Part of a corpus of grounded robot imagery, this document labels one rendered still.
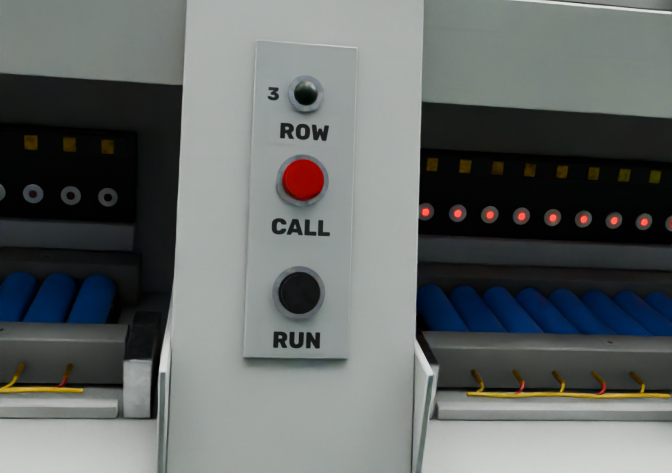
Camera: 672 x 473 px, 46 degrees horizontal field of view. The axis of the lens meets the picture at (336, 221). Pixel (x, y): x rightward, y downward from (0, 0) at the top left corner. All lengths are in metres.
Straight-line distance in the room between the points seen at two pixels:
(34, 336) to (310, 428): 0.14
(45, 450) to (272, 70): 0.17
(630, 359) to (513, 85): 0.15
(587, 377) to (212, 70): 0.24
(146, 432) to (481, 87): 0.20
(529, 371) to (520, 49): 0.16
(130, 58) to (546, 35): 0.17
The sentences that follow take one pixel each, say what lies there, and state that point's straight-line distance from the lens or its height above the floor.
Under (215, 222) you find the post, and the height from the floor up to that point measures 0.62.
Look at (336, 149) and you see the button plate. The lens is 0.31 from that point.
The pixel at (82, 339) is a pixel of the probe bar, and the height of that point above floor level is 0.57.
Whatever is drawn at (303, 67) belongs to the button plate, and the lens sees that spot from 0.31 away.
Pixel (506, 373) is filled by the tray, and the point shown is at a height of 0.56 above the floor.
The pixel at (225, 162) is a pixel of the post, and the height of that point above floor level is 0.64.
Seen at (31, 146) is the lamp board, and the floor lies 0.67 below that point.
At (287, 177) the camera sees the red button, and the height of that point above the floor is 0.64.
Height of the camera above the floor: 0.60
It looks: 4 degrees up
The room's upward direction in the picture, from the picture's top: 2 degrees clockwise
